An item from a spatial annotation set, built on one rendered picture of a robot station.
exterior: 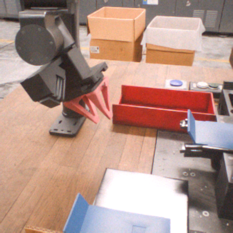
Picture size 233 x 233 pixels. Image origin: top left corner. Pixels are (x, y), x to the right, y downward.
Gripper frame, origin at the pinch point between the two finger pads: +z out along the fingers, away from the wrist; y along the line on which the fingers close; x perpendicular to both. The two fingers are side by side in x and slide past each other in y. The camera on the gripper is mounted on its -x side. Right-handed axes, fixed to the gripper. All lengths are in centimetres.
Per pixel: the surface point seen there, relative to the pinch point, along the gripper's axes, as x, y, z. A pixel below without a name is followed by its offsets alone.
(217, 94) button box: 34.4, 15.0, 20.1
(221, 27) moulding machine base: 444, -15, 109
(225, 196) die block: -8.2, 18.1, 16.3
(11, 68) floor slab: 214, -237, -8
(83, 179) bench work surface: -7.5, -6.6, 8.4
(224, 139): 2.4, 19.1, 13.0
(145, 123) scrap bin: 13.9, 0.4, 11.6
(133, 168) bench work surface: -1.4, 0.7, 12.9
